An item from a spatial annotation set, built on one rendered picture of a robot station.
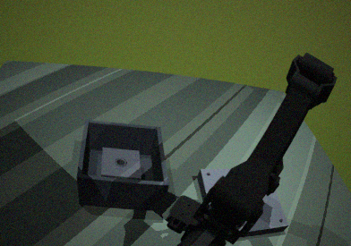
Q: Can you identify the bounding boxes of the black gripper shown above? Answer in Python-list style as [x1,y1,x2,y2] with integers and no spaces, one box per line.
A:
[181,188,212,241]

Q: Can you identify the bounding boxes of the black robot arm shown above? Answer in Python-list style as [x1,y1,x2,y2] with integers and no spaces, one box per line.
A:
[166,53,337,246]

